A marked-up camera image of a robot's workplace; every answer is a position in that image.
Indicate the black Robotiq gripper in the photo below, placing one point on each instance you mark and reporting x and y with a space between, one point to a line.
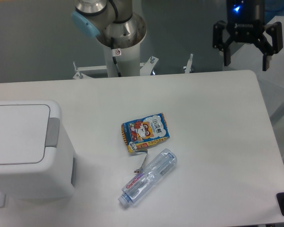
245 24

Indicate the silver robot arm blue cap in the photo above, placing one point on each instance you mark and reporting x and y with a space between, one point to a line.
94 17

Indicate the grey trash can lid button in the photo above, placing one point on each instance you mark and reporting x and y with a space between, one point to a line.
52 133

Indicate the white trash can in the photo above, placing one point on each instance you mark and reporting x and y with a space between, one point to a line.
28 169

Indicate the colourful cartoon snack bag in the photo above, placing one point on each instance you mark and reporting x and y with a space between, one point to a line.
144 133

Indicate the clear empty plastic bottle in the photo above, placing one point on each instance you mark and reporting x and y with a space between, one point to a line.
139 185

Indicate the white metal mounting frame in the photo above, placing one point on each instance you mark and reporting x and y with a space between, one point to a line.
146 68

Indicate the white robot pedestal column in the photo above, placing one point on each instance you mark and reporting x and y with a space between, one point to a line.
122 62

